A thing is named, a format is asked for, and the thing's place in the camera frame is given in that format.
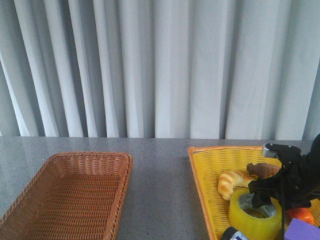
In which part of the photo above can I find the purple foam block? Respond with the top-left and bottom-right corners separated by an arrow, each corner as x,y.
284,218 -> 320,240

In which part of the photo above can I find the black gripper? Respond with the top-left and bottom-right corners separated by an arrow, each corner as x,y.
248,156 -> 320,209

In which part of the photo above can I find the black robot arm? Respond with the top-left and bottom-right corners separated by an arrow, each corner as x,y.
248,135 -> 320,210

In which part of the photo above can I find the grey pleated curtain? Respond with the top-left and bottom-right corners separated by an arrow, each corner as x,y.
0,0 -> 320,140

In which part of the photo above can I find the black and white bottle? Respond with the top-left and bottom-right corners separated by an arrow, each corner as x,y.
220,226 -> 248,240

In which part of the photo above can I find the yellow woven basket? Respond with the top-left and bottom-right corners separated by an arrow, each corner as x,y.
188,146 -> 320,240

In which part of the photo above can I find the toy croissant bread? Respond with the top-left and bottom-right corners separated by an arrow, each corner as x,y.
217,170 -> 253,201

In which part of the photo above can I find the brown toy bison figure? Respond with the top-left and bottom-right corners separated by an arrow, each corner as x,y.
246,163 -> 280,179

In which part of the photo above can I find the yellow tape roll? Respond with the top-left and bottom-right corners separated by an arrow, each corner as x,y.
228,189 -> 282,240

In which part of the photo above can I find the orange toy carrot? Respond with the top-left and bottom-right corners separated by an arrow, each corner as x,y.
286,207 -> 315,225

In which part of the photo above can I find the brown wicker basket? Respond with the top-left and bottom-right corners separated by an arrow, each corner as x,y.
0,152 -> 133,240

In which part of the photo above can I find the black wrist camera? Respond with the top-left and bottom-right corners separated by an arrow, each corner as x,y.
262,143 -> 301,158

